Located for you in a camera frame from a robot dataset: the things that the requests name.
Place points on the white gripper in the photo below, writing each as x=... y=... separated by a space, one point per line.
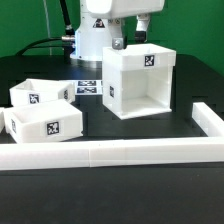
x=117 y=9

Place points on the white drawer cabinet housing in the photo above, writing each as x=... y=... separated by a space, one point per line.
x=137 y=81

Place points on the white front drawer box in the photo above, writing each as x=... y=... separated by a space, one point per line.
x=51 y=121

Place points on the white drawer box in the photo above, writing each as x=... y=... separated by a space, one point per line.
x=32 y=91
x=51 y=121

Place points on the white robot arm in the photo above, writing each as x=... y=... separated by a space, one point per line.
x=101 y=26

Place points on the white rear drawer box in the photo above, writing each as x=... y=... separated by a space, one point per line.
x=32 y=91

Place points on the fiducial marker sheet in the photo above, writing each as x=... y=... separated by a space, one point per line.
x=88 y=87

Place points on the white right fence rail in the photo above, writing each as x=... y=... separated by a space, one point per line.
x=211 y=124

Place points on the white fence rail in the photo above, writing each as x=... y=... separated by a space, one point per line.
x=2 y=123
x=211 y=124
x=29 y=156

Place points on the white front fence rail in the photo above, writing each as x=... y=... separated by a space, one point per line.
x=29 y=156

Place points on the white left fence rail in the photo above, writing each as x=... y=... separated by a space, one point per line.
x=2 y=123

